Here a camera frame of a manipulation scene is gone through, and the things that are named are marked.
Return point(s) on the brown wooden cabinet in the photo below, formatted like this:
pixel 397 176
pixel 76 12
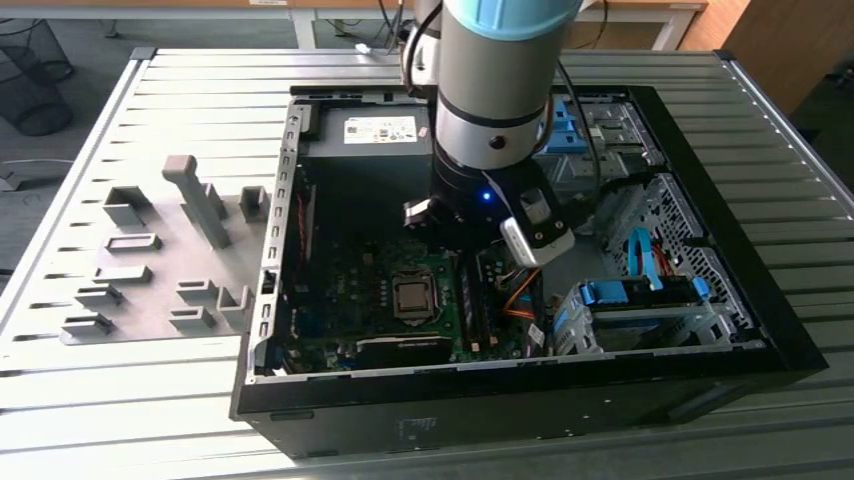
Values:
pixel 787 45

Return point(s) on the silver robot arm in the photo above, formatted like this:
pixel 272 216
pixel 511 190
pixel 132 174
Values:
pixel 493 75

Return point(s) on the silver disk bay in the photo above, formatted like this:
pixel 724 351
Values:
pixel 667 325

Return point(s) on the black graphics card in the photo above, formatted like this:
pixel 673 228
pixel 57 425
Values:
pixel 403 350

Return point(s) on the blue RAM stick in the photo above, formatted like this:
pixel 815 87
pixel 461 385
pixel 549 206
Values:
pixel 469 300

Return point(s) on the grey power supply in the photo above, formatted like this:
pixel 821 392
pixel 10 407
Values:
pixel 366 180

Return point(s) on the white framed wooden desk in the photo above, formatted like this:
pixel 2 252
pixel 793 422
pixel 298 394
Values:
pixel 302 27

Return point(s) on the CPU socket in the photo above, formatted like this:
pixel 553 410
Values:
pixel 415 275

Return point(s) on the silver CPU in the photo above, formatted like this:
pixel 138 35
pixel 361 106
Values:
pixel 413 296

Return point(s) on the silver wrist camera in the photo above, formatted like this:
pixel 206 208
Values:
pixel 533 250

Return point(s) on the grey parts rack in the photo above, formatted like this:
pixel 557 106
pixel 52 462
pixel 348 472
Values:
pixel 173 260

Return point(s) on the blue plastic drive latch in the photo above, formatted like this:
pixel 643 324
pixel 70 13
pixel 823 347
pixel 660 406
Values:
pixel 567 140

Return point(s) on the green motherboard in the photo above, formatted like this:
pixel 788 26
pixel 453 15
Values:
pixel 346 300

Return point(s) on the hard disk in blue carrier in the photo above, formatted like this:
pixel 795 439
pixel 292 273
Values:
pixel 603 292

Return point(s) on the black PC case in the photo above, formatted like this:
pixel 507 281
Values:
pixel 467 415

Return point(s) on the silver drive cage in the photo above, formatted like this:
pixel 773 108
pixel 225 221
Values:
pixel 620 150

